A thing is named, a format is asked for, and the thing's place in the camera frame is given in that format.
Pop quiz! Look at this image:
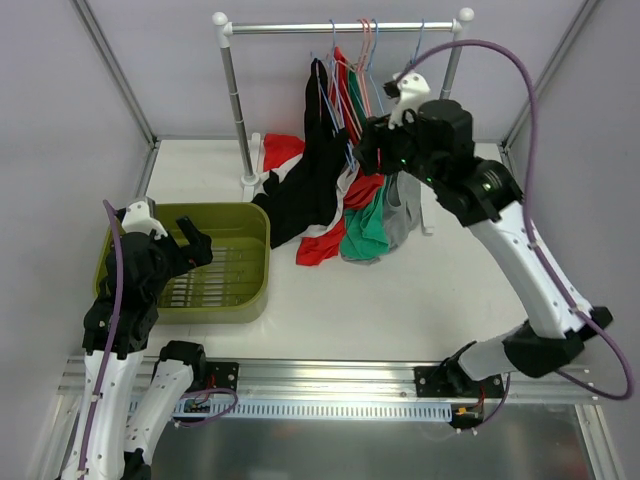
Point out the pink hanger with red top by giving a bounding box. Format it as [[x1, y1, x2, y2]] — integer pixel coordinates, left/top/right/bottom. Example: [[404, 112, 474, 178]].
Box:
[[349, 18, 376, 119]]

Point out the pink wire hanger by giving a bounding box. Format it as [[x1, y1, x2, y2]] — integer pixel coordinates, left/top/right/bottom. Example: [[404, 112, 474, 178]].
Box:
[[335, 46, 367, 146]]

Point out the white tank top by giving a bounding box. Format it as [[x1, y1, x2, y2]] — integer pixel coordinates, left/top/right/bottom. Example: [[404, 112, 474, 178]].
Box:
[[252, 162, 358, 248]]

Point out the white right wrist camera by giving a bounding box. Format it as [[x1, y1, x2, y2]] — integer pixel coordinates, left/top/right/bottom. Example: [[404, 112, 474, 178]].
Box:
[[383, 70, 431, 130]]

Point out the black tank top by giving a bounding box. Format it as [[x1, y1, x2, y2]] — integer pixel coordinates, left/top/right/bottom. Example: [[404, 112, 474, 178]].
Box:
[[249, 57, 351, 251]]

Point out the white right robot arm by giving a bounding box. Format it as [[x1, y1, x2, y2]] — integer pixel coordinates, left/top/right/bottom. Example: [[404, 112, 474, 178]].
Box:
[[354, 100, 613, 397]]

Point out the grey tank top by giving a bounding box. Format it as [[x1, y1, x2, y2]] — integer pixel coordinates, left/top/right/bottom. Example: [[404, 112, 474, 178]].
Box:
[[382, 172, 421, 252]]

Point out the blue hanger with green top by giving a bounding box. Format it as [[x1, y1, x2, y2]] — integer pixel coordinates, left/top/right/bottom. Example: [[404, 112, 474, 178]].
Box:
[[367, 19, 387, 119]]

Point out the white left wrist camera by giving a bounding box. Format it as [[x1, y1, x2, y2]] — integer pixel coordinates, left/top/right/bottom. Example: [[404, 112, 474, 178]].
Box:
[[116, 196, 168, 240]]

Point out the white slotted cable duct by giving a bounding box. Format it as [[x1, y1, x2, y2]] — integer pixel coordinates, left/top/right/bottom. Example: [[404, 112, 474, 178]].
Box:
[[160, 396, 453, 423]]

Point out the red tank top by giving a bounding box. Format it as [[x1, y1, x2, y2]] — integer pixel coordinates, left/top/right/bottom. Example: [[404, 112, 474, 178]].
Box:
[[252, 58, 383, 267]]

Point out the aluminium mounting rail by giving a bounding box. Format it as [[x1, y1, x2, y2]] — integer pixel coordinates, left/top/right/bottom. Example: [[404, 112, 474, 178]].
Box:
[[57, 354, 601, 401]]

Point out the blue hanger with grey top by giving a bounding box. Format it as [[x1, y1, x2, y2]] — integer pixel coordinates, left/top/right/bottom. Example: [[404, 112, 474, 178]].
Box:
[[407, 18, 426, 67]]

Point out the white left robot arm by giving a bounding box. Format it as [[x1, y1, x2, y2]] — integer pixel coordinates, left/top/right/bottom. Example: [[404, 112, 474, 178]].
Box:
[[61, 216, 213, 479]]

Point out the white metal clothes rack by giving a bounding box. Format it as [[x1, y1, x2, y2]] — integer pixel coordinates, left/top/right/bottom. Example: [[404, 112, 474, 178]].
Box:
[[211, 7, 475, 236]]

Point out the olive green plastic basket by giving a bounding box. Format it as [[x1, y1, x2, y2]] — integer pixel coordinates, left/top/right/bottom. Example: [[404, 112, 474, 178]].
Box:
[[84, 198, 270, 329]]

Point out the green tank top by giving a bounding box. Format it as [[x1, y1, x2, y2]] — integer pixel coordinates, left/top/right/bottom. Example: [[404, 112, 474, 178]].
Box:
[[339, 67, 390, 264]]

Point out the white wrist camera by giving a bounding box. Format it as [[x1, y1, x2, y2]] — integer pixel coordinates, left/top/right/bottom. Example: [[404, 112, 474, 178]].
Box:
[[383, 70, 431, 130], [116, 196, 168, 240]]

